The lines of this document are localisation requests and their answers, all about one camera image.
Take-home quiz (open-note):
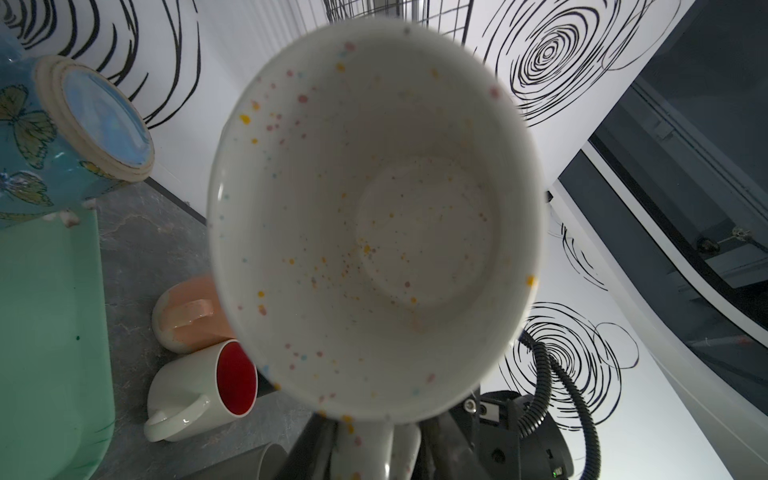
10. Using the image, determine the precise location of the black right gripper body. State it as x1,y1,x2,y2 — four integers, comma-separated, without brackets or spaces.
450,391,575,479

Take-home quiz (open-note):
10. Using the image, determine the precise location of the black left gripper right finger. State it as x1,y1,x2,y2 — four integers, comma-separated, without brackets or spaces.
418,411,490,480

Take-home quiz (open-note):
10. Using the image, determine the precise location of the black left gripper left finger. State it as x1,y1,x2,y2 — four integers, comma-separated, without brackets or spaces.
275,414,338,480

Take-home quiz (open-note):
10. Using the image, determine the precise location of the white mug red inside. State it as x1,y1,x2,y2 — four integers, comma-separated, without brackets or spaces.
143,339,258,442

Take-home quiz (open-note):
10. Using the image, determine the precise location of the peach mug grey base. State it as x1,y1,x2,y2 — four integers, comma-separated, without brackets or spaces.
151,274,235,354

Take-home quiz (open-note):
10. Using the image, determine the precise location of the beige mug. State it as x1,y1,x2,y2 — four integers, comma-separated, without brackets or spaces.
207,17,545,479

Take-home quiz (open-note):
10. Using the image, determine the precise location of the blue butterfly mug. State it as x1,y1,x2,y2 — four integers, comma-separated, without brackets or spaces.
1,33,155,228

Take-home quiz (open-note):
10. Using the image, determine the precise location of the mint green floral tray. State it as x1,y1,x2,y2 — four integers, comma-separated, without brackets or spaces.
1,209,115,479

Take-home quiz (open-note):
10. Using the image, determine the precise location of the black wire basket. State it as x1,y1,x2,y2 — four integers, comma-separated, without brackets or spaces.
321,0,474,44

